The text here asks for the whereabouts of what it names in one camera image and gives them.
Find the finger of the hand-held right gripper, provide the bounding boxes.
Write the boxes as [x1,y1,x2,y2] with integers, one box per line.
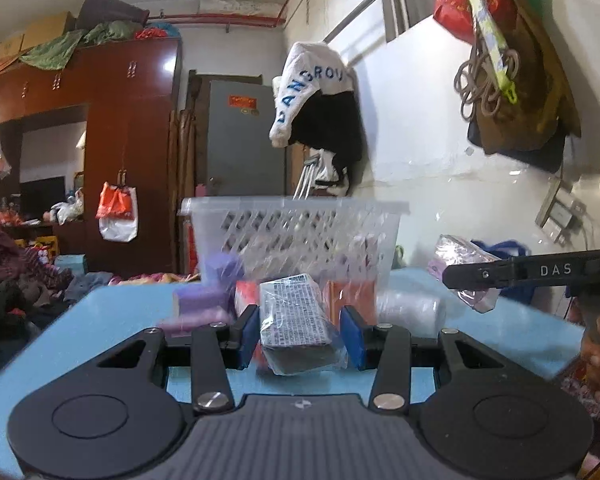
[442,256,520,292]

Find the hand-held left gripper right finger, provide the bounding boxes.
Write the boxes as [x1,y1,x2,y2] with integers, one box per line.
[339,304,512,415]

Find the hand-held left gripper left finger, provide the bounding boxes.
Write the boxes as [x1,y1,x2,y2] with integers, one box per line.
[87,304,261,415]

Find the pink box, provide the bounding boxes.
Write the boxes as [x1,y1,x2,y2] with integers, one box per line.
[427,234,504,314]

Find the red packet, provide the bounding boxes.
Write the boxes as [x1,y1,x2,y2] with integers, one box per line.
[234,280,262,317]
[325,280,379,327]

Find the dark box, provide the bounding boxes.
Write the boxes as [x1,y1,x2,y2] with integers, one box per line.
[257,274,342,377]

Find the lilac packet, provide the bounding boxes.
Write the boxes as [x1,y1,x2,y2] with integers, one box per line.
[160,284,234,339]

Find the purple box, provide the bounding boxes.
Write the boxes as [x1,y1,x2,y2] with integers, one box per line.
[202,254,245,289]

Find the white plastic laundry basket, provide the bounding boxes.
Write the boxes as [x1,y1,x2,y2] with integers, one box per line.
[179,196,411,291]

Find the yellow blanket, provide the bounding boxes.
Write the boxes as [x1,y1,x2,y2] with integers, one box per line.
[110,272,202,287]

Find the black hanging bag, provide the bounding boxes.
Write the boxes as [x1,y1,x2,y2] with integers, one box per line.
[467,110,567,174]

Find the metal crutches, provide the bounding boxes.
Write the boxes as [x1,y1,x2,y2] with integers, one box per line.
[292,157,322,199]

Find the grey-blue cloth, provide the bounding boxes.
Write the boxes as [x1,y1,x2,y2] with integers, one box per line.
[65,271,114,304]

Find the orange and white plastic bag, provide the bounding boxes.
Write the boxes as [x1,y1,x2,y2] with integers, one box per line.
[96,182,139,244]

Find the brown hanging bag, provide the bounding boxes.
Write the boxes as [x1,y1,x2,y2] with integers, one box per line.
[467,0,582,156]

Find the wooden boards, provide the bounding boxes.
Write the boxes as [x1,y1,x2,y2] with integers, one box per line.
[169,110,199,197]

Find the teal box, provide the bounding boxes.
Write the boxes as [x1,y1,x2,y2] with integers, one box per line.
[55,255,87,274]

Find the grey door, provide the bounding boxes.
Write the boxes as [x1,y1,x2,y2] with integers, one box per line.
[207,80,289,197]

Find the black hanging garment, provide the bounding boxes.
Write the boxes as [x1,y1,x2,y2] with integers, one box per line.
[292,91,367,197]

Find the brown wooden wardrobe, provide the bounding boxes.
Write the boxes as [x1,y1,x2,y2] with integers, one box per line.
[0,40,182,279]

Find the pile of dark clothes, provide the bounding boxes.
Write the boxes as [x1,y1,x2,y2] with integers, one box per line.
[0,230,77,362]

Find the black television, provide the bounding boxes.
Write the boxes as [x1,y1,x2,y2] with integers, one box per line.
[20,175,67,222]

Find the white hooded sweatshirt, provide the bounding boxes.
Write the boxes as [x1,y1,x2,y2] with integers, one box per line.
[269,42,357,149]

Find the red hanging plastic bag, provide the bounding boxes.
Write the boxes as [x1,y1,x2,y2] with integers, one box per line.
[433,0,517,44]

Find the red and blue cloth bundle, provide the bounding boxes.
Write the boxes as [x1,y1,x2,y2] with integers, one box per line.
[134,22,182,42]

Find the green cloth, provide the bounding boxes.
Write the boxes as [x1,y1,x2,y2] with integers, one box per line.
[19,20,147,72]

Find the dark grey bag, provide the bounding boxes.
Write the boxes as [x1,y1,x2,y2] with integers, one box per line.
[75,0,149,32]

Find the orange cloth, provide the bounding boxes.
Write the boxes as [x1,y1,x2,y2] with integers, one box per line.
[0,57,27,82]

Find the large cardboard box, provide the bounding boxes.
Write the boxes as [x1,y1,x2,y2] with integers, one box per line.
[22,11,77,52]

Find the medium cardboard box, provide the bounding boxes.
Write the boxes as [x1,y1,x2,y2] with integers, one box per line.
[0,34,25,59]

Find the coiled rope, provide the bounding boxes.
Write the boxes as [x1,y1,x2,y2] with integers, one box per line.
[454,50,522,122]

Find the yellow-green strap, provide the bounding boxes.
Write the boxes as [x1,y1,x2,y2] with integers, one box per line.
[450,0,519,104]

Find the metal rail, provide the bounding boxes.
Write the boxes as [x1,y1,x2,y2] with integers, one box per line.
[322,0,417,44]

